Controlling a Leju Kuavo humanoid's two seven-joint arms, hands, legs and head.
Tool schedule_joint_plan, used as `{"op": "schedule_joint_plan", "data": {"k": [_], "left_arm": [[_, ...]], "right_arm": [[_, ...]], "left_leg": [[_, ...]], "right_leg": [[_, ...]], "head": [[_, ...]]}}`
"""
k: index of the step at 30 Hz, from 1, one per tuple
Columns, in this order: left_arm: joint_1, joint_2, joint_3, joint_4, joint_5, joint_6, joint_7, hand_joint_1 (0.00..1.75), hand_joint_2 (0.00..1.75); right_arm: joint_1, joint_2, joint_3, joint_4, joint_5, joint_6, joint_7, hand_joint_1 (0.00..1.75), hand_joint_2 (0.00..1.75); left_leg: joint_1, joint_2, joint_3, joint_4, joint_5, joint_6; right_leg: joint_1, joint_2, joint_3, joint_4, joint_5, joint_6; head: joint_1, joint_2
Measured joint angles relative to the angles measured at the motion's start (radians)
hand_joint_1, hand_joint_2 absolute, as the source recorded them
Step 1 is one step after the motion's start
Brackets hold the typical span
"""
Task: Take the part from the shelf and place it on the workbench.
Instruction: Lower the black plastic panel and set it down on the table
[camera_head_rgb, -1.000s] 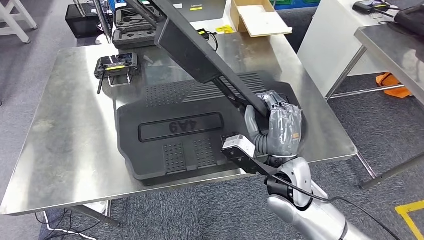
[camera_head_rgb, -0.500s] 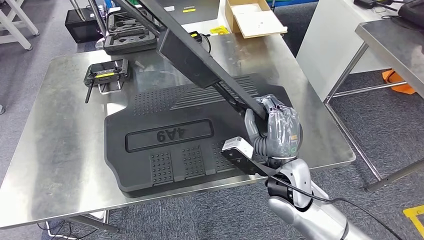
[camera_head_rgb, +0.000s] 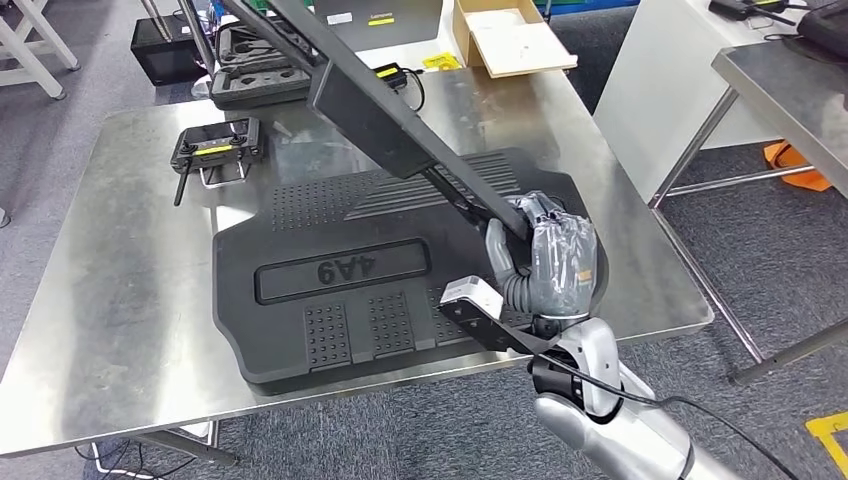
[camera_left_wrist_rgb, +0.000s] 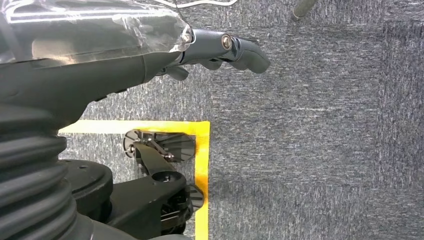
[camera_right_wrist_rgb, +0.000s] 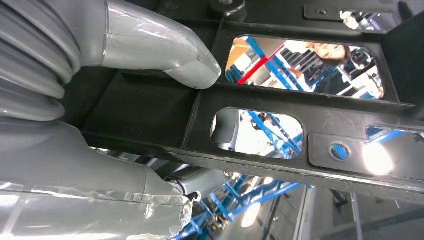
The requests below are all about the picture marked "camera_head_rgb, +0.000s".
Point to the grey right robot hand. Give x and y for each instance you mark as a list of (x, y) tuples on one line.
[(563, 265)]

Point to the long black plastic part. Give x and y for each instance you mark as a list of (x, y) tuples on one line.
[(371, 119)]

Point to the stainless steel workbench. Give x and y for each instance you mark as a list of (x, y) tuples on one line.
[(119, 265)]

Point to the open cardboard box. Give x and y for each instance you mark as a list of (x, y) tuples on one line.
[(510, 40)]

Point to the yellow tag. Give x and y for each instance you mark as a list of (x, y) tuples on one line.
[(442, 61)]

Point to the orange bag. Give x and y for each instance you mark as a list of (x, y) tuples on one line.
[(798, 172)]

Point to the black power adapter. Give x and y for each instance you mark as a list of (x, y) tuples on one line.
[(391, 74)]

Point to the grey laptop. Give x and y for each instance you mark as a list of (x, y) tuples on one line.
[(397, 30)]

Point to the black remote controller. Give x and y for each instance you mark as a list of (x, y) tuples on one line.
[(218, 146), (735, 8)]

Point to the black foam case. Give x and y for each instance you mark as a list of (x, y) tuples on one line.
[(258, 86)]

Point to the black bag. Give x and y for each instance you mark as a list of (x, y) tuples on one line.
[(828, 26)]

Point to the black equipment box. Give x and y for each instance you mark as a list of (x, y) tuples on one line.
[(166, 53)]

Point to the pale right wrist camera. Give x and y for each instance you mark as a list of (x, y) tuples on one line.
[(474, 295)]

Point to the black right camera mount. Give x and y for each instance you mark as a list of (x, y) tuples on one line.
[(477, 328)]

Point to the steel frame table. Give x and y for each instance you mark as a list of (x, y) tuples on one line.
[(662, 86)]

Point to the white frame table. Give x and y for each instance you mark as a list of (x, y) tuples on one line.
[(33, 60)]

